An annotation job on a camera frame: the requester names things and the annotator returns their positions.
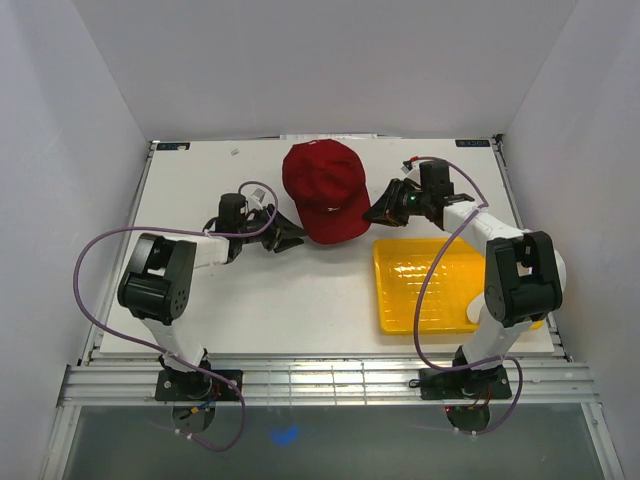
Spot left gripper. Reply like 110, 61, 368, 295
237, 203, 308, 254

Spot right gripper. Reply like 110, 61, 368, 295
363, 179, 431, 228

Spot red baseball cap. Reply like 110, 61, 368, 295
282, 139, 371, 245

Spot white baseball cap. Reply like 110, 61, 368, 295
466, 293, 485, 324

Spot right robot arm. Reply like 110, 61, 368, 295
363, 156, 566, 397

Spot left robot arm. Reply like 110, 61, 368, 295
117, 193, 307, 400

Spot yellow plastic tray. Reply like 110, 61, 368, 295
373, 237, 544, 335

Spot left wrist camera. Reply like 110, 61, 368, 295
246, 186, 267, 210

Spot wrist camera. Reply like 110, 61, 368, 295
401, 157, 423, 185
246, 186, 267, 210

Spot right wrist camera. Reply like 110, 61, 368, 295
401, 157, 423, 185

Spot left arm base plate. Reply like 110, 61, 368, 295
154, 370, 239, 402

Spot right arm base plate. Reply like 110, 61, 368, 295
409, 366, 512, 400

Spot aluminium frame rail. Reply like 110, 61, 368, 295
42, 142, 624, 480

